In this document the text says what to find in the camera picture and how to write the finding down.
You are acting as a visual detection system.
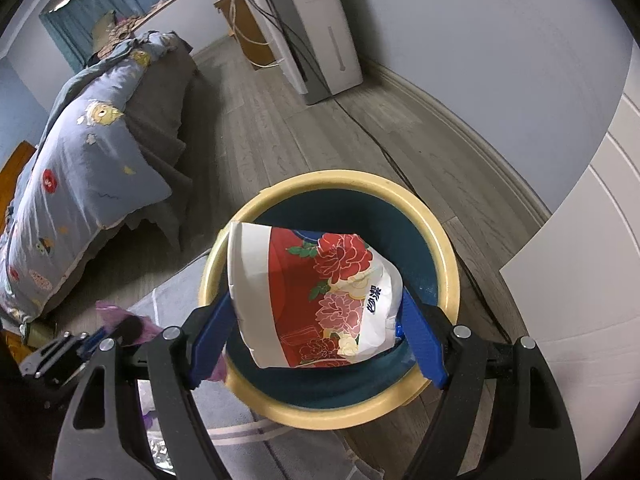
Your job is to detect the white cable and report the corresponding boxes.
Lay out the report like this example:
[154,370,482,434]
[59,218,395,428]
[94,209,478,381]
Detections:
[229,0,282,69]

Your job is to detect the grey bed skirt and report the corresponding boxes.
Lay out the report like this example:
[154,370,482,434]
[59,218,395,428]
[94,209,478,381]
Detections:
[125,47,201,251]

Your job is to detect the red floral paper package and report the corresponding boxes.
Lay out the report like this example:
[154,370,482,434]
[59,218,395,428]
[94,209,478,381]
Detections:
[226,221,404,368]

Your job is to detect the wooden headboard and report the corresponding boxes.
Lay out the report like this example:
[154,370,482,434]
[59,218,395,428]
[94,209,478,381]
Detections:
[0,141,38,221]

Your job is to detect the grey checked mat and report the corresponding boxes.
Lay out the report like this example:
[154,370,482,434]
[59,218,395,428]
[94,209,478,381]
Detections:
[125,250,371,480]

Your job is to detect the purple plastic wrapper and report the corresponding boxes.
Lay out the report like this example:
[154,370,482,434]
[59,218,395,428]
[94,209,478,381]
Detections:
[95,300,228,426]

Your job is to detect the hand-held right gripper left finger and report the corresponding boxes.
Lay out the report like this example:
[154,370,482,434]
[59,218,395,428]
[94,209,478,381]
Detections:
[50,290,237,480]

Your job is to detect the beige patterned pillow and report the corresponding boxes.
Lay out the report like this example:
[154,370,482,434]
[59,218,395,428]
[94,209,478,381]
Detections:
[92,11,147,60]

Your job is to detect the yellow-rimmed teal bin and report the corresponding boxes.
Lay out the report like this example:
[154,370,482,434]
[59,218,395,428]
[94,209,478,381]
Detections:
[198,170,461,431]

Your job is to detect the black floor cable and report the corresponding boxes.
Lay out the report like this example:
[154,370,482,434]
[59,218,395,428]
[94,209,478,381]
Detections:
[332,96,506,333]

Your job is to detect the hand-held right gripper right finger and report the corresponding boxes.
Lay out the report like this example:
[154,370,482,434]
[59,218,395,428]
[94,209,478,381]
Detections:
[399,289,584,480]

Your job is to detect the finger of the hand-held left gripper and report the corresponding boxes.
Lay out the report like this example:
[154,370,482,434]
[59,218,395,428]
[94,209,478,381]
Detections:
[87,312,148,356]

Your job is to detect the bed with cartoon blanket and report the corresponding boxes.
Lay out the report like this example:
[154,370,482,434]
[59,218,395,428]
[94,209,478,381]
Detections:
[0,30,193,323]

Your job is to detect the white door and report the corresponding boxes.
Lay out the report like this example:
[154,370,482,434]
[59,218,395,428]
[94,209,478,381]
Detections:
[500,80,640,480]

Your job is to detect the wooden nightstand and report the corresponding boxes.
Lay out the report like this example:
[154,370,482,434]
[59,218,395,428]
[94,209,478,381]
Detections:
[214,0,281,68]

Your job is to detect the white air purifier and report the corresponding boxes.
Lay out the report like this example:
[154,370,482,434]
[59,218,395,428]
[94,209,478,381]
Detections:
[235,0,363,106]

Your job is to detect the black hanging cables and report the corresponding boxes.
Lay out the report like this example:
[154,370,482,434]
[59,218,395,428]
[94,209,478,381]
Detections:
[227,0,333,97]

